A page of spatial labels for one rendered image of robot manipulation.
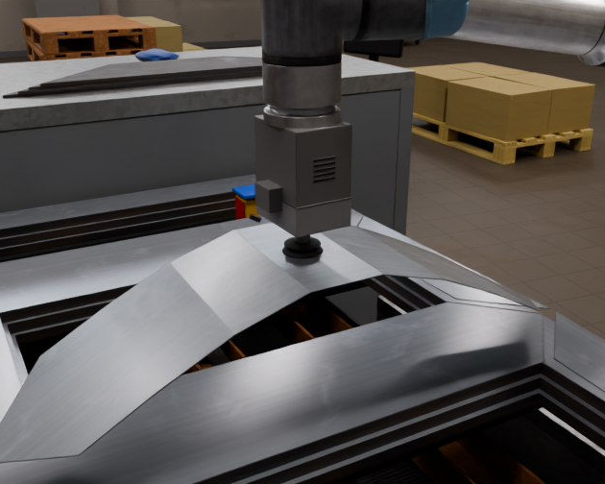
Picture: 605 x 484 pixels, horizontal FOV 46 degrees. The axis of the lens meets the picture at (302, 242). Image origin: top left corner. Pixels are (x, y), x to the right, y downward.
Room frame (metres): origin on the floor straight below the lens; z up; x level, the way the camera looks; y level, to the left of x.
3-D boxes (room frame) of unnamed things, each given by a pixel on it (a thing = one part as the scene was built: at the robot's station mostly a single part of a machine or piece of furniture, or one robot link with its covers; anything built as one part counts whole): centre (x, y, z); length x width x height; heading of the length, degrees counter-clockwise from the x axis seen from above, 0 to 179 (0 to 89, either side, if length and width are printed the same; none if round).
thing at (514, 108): (5.33, -1.39, 0.23); 1.37 x 0.94 x 0.45; 22
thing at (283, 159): (0.69, 0.01, 1.12); 0.10 x 0.09 x 0.16; 121
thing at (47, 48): (5.35, 1.58, 0.42); 1.16 x 0.80 x 0.83; 24
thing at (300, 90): (0.69, 0.00, 1.20); 0.08 x 0.08 x 0.05
